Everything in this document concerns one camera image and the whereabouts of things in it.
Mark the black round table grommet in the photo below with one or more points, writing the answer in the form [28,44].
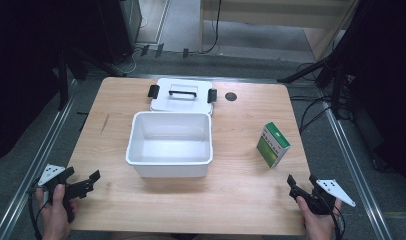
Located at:
[230,96]

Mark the person's left hand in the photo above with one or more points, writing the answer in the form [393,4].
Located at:
[56,216]

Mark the dark curtain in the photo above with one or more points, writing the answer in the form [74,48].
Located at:
[27,66]
[384,83]

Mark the black tripod stand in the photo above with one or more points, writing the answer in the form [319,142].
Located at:
[324,71]

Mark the person's right hand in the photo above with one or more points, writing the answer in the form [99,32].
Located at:
[317,224]

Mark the white plastic storage box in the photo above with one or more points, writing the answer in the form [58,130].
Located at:
[170,144]

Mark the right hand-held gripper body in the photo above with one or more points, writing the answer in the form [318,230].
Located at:
[319,199]

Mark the green and white carton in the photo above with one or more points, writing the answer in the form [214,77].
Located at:
[273,145]

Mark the black computer tower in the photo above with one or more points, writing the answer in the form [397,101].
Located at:
[119,30]

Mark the metal floor rail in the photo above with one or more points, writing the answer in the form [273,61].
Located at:
[31,166]
[354,173]

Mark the black stand leg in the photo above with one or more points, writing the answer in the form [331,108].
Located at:
[62,83]

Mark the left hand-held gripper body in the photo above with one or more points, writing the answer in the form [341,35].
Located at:
[77,190]

